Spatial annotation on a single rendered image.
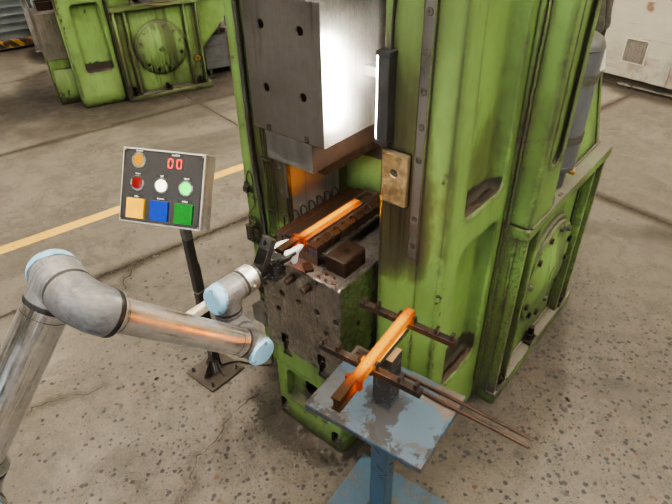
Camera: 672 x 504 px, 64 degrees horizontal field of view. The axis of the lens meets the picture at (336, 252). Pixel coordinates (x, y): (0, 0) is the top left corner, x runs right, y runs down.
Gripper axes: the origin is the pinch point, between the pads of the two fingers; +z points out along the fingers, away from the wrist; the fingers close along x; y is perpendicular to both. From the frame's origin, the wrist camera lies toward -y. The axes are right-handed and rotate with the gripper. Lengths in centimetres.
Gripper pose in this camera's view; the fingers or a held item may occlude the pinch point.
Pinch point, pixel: (294, 242)
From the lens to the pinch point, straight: 184.6
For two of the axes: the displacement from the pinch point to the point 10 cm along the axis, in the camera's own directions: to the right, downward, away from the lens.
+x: 7.7, 3.6, -5.3
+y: 0.2, 8.1, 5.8
